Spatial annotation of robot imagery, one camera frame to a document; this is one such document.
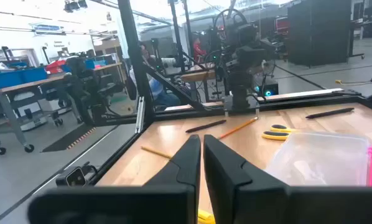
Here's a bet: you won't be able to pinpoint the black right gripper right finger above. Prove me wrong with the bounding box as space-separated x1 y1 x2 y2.
203 134 372 224

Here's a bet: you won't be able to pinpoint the black pen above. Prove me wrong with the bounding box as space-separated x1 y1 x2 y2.
185 119 228 134
305 107 355 119

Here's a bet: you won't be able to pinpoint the blue storage bin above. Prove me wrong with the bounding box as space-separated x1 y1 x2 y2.
19 67 49 84
0 70 22 91

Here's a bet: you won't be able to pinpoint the black background station frame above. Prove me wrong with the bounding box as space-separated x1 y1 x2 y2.
168 0 195 75

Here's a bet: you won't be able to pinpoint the black cabinet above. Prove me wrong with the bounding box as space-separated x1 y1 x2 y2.
287 0 354 67

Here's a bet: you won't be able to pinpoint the yellow extension cable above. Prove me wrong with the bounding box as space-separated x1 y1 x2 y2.
334 78 372 87

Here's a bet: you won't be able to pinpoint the yellow-handled scissors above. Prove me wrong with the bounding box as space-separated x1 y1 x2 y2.
261 124 300 141

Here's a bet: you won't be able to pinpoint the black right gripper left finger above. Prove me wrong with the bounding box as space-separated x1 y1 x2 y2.
27 134 202 224

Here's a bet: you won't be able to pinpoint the orange pencil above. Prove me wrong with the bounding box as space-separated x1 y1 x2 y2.
218 116 259 140

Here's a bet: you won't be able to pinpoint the yellow pencil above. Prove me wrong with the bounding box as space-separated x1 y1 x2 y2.
140 145 174 160

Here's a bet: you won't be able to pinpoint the small black table camera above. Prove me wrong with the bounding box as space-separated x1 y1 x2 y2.
55 166 88 188

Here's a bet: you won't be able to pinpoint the clear plastic supply box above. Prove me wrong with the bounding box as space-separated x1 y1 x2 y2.
264 132 371 187

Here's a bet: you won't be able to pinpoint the black computer with blue light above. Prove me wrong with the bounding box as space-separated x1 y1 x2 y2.
253 77 280 98

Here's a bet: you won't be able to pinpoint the wooden top grey workbench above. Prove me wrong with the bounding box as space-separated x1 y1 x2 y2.
0 61 126 156

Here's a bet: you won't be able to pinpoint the black striped floor mat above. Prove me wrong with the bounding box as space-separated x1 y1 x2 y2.
40 123 97 154

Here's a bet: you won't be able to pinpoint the black ceiling spotlight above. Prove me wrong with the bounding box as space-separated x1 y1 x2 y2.
63 0 89 14

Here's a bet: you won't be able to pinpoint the wooden background table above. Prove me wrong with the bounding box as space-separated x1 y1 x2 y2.
180 70 218 103

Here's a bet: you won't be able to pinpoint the silver frame bracket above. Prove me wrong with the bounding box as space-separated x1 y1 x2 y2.
134 95 146 134

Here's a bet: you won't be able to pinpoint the red storage bin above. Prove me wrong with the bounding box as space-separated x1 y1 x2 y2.
45 59 67 75

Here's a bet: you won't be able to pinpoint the seated person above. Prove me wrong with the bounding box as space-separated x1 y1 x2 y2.
128 42 181 110

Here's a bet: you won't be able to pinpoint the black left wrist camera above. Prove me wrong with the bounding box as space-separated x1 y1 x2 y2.
232 22 259 44

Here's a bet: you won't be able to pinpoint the yellow highlighter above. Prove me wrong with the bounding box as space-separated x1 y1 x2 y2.
197 208 216 224

